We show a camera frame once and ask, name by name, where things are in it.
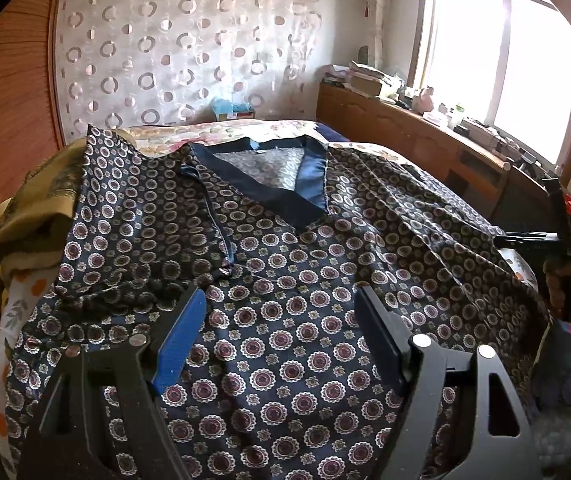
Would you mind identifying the navy medallion-patterned silk shirt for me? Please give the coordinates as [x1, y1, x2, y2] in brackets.
[4, 128, 549, 479]

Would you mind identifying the right hand holding gripper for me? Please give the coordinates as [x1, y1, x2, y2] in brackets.
[543, 257, 571, 322]

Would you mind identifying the wooden sideboard cabinet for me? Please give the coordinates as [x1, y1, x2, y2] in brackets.
[316, 82, 555, 232]

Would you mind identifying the orange-print white bed sheet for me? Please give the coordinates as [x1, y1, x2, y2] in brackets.
[0, 266, 58, 479]

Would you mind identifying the pink figurine on sideboard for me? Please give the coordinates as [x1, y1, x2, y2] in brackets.
[412, 86, 434, 115]

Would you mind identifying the olive brown folded blanket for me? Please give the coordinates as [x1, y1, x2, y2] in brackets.
[0, 139, 86, 284]

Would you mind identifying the stack of books and papers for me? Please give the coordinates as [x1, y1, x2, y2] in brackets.
[323, 61, 404, 100]

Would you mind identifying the floral pink quilt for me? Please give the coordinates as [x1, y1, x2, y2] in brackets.
[118, 119, 408, 164]

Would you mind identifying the blue tissue box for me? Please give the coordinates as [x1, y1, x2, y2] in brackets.
[211, 98, 255, 122]

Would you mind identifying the white circle-patterned curtain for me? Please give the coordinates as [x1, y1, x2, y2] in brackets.
[56, 0, 322, 141]

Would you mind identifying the bright window with frame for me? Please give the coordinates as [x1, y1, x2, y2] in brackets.
[415, 0, 571, 171]

